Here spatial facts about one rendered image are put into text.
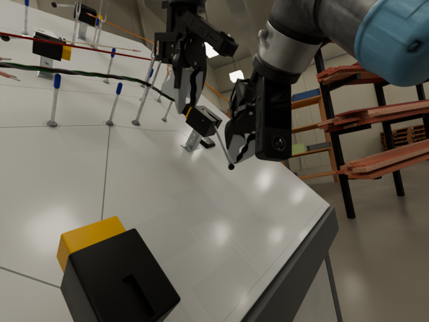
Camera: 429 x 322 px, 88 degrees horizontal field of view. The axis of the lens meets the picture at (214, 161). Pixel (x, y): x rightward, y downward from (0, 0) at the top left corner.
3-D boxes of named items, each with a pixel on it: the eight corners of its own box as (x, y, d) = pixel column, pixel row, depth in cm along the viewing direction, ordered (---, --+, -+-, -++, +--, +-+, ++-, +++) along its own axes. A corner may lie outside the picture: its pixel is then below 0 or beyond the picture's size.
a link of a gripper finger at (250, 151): (244, 147, 50) (260, 116, 43) (248, 168, 47) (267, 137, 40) (230, 146, 50) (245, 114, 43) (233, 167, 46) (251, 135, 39)
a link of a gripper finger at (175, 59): (182, 91, 47) (189, 47, 46) (189, 91, 46) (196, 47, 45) (167, 86, 43) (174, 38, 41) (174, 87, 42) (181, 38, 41)
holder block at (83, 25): (49, 23, 68) (52, -10, 64) (90, 38, 75) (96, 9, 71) (48, 27, 66) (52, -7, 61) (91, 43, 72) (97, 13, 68)
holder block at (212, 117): (203, 137, 46) (212, 121, 44) (184, 122, 47) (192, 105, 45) (214, 135, 49) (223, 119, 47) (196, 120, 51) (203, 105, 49)
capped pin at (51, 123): (45, 121, 35) (51, 69, 31) (57, 122, 36) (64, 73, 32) (46, 126, 35) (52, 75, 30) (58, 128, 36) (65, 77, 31)
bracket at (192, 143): (188, 152, 48) (197, 133, 46) (180, 145, 49) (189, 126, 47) (200, 148, 52) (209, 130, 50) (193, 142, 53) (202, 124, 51)
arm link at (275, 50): (331, 50, 27) (270, 34, 25) (309, 83, 30) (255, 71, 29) (310, 25, 32) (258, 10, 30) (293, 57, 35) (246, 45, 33)
